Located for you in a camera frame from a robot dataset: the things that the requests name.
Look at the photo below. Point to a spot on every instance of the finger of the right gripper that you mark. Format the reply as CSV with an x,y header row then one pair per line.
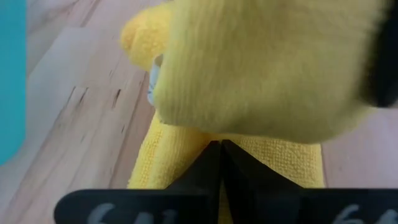
x,y
384,62

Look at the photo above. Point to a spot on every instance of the teal plastic bin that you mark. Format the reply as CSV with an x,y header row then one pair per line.
x,y
11,77

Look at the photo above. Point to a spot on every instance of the yellow microfiber towel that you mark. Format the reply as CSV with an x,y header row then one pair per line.
x,y
248,77

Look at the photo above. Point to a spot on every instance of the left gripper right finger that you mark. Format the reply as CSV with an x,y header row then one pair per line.
x,y
248,180

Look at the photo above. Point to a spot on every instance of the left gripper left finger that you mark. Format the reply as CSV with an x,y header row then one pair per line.
x,y
208,168

